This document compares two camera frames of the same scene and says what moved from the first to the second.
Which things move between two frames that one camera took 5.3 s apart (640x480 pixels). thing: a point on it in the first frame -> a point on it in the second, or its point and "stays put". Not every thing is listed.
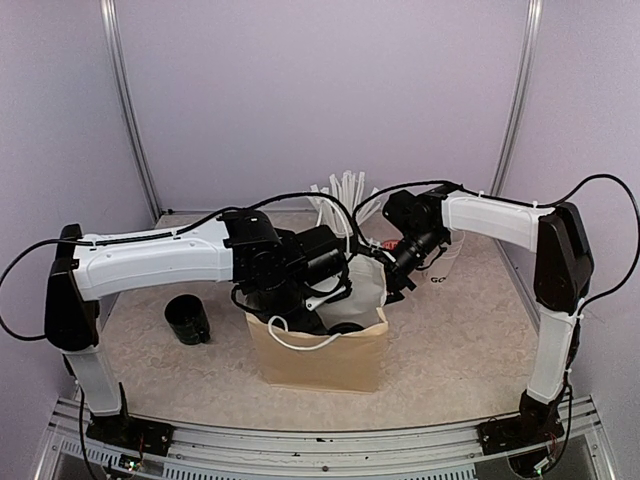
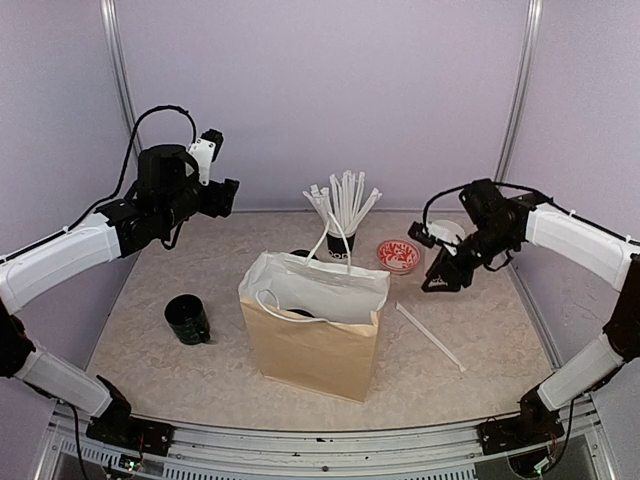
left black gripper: (313, 325) -> (221, 198)
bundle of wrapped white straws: (347, 189) stays put
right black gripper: (396, 279) -> (449, 267)
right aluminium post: (506, 148) stays put
